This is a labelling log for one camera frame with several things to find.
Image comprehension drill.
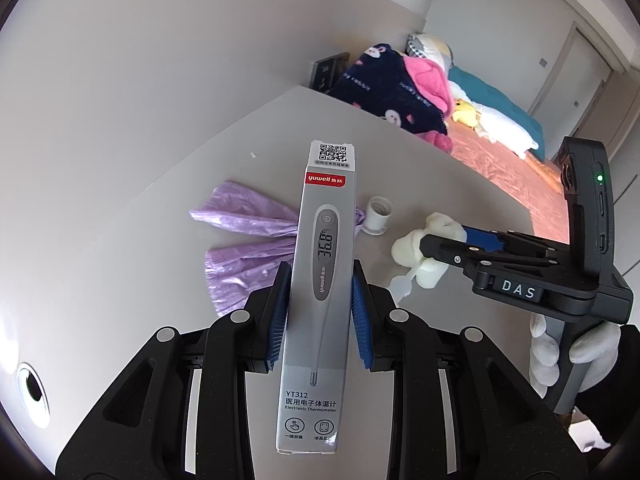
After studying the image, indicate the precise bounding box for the yellow duck plush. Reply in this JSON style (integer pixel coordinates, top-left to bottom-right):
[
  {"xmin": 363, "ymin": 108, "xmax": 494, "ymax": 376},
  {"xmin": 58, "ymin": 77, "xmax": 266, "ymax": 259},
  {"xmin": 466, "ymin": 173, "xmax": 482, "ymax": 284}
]
[{"xmin": 452, "ymin": 99, "xmax": 482, "ymax": 127}]

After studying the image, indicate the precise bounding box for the translucent white plastic piece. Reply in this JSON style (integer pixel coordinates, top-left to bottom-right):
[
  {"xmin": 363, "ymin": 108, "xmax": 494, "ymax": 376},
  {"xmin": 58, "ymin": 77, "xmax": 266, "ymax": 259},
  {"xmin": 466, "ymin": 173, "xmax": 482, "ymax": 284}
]
[{"xmin": 389, "ymin": 269, "xmax": 417, "ymax": 305}]

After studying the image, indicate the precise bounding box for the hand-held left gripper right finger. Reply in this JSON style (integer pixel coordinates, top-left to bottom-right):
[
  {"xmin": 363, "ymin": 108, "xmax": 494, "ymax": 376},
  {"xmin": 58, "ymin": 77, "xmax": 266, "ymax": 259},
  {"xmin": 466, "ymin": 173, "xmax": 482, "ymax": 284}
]
[{"xmin": 350, "ymin": 259, "xmax": 589, "ymax": 480}]

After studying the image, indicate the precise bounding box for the white thermometer box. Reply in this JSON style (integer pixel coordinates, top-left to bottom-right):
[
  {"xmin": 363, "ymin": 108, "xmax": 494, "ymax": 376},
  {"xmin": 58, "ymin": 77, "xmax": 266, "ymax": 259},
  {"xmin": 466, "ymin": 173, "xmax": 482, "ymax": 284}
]
[{"xmin": 275, "ymin": 140, "xmax": 358, "ymax": 456}]

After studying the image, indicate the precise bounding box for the large white foam piece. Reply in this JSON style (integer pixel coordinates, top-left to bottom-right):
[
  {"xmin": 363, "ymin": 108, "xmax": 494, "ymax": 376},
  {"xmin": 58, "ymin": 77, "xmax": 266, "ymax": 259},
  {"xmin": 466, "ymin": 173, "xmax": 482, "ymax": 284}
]
[{"xmin": 391, "ymin": 211, "xmax": 467, "ymax": 289}]

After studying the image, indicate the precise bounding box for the plaid pillow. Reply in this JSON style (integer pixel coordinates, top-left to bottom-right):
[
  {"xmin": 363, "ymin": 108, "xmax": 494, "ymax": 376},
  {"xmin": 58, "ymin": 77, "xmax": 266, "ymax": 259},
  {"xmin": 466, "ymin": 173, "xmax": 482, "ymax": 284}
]
[{"xmin": 405, "ymin": 32, "xmax": 454, "ymax": 69}]

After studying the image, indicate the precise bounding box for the purple plastic bag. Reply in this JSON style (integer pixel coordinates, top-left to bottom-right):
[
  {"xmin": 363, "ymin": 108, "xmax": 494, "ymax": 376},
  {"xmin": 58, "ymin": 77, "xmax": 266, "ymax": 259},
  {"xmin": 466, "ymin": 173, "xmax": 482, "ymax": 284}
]
[{"xmin": 189, "ymin": 178, "xmax": 367, "ymax": 317}]

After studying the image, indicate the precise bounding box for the dark wall socket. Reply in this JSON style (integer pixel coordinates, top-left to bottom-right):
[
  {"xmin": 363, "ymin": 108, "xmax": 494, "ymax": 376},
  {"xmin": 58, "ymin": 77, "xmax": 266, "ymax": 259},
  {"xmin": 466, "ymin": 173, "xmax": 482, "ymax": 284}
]
[{"xmin": 309, "ymin": 52, "xmax": 350, "ymax": 94}]

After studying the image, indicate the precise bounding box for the person's right forearm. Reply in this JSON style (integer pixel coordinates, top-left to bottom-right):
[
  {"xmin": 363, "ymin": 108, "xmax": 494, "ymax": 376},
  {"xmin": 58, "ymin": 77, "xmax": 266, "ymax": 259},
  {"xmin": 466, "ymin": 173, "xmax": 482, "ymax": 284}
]
[{"xmin": 575, "ymin": 325, "xmax": 640, "ymax": 452}]

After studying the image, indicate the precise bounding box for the small white plastic cap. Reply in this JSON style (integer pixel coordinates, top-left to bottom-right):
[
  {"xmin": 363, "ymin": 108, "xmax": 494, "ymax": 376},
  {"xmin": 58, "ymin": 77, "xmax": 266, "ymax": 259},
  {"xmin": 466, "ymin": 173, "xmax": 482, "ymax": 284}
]
[{"xmin": 362, "ymin": 196, "xmax": 394, "ymax": 236}]

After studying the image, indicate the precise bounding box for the pink bed sheet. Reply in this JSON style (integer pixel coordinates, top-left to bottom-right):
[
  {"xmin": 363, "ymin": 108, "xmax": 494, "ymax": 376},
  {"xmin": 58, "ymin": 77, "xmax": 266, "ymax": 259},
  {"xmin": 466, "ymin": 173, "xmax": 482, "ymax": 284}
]
[{"xmin": 440, "ymin": 120, "xmax": 577, "ymax": 244}]

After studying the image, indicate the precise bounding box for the white door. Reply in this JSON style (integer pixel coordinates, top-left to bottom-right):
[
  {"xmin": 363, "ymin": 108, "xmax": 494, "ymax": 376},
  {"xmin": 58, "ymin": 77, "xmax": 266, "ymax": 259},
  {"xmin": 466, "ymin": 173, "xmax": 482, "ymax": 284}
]
[{"xmin": 525, "ymin": 25, "xmax": 614, "ymax": 162}]

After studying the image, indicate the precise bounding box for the pink clothing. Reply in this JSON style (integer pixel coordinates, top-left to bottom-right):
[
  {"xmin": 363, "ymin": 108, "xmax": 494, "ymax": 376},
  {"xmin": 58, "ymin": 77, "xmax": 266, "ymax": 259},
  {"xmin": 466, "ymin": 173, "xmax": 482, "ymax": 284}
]
[{"xmin": 402, "ymin": 55, "xmax": 457, "ymax": 154}]

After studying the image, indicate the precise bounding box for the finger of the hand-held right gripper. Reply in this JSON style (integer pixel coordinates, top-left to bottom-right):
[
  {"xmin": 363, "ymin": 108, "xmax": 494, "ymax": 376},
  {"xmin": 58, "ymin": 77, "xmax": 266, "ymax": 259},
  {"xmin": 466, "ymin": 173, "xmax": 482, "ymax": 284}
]
[
  {"xmin": 462, "ymin": 227, "xmax": 568, "ymax": 257},
  {"xmin": 419, "ymin": 232, "xmax": 560, "ymax": 275}
]

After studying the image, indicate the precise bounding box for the navy printed blanket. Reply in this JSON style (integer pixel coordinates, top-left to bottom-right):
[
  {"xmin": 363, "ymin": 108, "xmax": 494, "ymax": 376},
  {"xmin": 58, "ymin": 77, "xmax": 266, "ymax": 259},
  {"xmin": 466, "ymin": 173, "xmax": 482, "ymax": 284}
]
[{"xmin": 327, "ymin": 42, "xmax": 449, "ymax": 137}]

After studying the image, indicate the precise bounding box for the person's right hand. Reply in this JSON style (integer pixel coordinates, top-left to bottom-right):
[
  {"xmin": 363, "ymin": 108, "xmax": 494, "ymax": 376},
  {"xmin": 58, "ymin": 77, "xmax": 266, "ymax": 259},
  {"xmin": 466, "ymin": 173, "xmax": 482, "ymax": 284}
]
[{"xmin": 528, "ymin": 312, "xmax": 623, "ymax": 401}]

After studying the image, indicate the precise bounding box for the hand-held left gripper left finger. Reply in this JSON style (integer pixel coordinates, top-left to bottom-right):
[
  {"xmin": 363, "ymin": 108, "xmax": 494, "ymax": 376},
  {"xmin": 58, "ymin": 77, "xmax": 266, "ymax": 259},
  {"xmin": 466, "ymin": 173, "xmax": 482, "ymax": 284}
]
[{"xmin": 55, "ymin": 260, "xmax": 292, "ymax": 480}]

